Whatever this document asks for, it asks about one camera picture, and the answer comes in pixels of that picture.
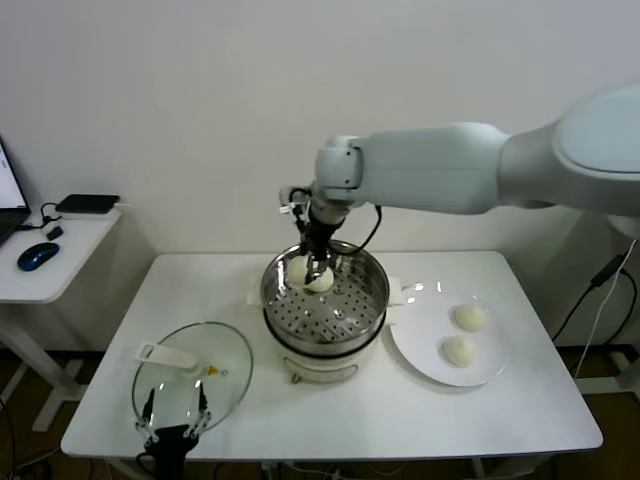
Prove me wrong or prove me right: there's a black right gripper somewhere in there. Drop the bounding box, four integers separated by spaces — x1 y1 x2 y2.
302 212 335 290

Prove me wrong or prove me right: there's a white steamed baozi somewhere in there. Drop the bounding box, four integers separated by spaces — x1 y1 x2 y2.
302 269 335 295
439 335 477 369
452 303 489 332
288 256 310 286

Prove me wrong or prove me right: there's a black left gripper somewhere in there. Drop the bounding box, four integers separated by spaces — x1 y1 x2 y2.
134 381 212 456

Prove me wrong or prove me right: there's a black laptop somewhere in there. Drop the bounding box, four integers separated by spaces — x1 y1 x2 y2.
0 138 31 249

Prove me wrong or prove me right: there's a glass lid with white handle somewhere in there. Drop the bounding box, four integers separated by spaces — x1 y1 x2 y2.
130 321 255 435

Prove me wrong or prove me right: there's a blue computer mouse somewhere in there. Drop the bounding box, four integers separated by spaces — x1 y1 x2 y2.
16 243 60 274

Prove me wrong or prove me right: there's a white round plate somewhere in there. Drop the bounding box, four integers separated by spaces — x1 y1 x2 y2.
382 281 514 388

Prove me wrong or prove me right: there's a white electric cooker pot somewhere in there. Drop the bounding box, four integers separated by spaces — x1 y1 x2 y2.
244 276 404 386

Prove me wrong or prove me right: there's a black cable with adapter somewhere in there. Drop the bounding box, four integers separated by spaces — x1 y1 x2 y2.
551 253 635 347

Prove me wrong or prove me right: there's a white side desk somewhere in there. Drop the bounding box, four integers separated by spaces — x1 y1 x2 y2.
0 202 126 434

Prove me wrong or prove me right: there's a perforated steel steamer basket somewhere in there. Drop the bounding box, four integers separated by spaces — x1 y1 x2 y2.
259 239 390 357

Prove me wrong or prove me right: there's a flat black box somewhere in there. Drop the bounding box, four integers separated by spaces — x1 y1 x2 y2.
54 194 120 216

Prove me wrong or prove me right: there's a thin black desk cable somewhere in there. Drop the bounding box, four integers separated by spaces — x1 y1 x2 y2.
17 202 64 234

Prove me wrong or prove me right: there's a white hanging cable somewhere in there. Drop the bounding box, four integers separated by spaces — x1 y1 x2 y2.
573 267 632 380

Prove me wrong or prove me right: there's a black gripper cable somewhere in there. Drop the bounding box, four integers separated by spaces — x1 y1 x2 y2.
344 203 384 254

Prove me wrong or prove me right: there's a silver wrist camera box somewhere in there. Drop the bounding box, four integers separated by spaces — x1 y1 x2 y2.
278 185 307 214

